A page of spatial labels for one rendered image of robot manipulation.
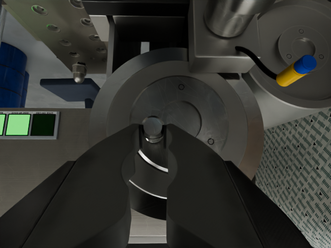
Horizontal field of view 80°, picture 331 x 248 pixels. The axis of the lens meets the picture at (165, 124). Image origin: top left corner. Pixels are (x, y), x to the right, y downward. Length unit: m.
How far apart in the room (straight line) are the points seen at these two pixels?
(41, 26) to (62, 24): 0.04
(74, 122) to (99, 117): 0.37
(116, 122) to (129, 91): 0.03
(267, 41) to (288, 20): 0.03
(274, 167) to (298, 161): 0.06
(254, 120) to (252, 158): 0.03
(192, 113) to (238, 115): 0.04
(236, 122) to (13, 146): 0.53
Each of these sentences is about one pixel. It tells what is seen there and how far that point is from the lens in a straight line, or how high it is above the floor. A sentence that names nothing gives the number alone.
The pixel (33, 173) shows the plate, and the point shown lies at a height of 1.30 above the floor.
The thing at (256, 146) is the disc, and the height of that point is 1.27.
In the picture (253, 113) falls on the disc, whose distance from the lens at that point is 0.19.
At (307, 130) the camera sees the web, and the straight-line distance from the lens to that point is 0.32.
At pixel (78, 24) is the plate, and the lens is 0.44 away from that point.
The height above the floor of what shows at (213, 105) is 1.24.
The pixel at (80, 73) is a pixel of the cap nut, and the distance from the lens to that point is 0.57.
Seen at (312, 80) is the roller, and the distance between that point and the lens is 0.23.
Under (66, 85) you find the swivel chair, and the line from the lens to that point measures 2.11.
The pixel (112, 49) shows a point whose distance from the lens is 0.20.
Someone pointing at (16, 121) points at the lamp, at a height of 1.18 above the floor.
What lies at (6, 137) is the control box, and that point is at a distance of 0.61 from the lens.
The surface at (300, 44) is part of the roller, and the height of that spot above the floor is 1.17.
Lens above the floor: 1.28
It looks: 12 degrees down
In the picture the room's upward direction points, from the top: 180 degrees clockwise
